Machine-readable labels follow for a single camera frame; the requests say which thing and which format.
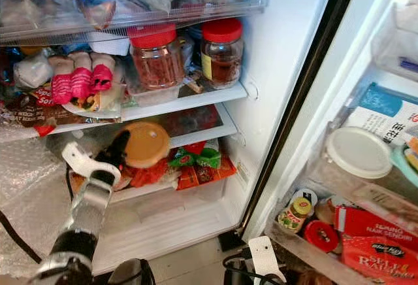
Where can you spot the clear plastic chiller drawer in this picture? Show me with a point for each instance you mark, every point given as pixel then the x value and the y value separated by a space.
pixel 52 27

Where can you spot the red food bag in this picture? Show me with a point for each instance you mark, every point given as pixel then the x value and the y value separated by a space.
pixel 147 175

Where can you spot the red self raising flour box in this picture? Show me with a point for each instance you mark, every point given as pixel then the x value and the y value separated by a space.
pixel 379 259

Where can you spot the pink wrapped sausage pack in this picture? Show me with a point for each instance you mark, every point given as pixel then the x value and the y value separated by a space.
pixel 62 87
pixel 102 76
pixel 82 81

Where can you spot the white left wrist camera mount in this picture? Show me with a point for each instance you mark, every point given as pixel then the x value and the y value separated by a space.
pixel 80 161

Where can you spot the clear tub white lid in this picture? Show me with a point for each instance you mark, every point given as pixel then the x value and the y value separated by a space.
pixel 359 153

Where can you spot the clear plastic food box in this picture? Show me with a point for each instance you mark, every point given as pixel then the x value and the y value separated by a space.
pixel 153 95

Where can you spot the white plastic food bag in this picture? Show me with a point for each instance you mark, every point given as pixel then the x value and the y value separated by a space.
pixel 32 71

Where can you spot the small red lidded tin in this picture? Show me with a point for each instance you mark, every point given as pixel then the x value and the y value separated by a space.
pixel 321 236

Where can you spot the brown bread loaf pack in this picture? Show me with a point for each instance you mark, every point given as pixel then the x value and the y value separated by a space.
pixel 39 102

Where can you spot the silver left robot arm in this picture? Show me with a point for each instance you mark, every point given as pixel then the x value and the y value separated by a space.
pixel 88 213

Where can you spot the large red lidded jar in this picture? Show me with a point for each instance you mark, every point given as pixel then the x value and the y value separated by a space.
pixel 155 66

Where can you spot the small red lidded jar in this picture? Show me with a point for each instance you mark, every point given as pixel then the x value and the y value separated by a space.
pixel 222 63

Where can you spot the jar with green yellow label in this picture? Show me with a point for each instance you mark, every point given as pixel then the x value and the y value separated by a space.
pixel 294 214

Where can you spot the green snack packet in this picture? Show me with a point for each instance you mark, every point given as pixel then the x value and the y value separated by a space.
pixel 196 157

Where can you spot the orange red snack packets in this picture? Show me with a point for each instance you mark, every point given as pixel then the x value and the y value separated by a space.
pixel 202 175

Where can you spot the clear bubble wrap sheet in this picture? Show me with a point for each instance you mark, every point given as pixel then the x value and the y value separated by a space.
pixel 32 187

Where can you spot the blue white carton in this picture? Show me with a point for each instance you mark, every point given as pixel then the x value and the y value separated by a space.
pixel 382 112

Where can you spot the white glass fridge shelf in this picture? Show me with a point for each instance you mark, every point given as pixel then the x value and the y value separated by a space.
pixel 209 134
pixel 189 100

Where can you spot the orange lidded plastic container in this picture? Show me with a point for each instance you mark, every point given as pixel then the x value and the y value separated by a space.
pixel 149 144

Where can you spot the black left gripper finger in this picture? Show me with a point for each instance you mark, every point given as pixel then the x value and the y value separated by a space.
pixel 121 146

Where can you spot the clear crisper drawer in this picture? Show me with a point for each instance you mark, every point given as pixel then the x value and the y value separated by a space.
pixel 170 210

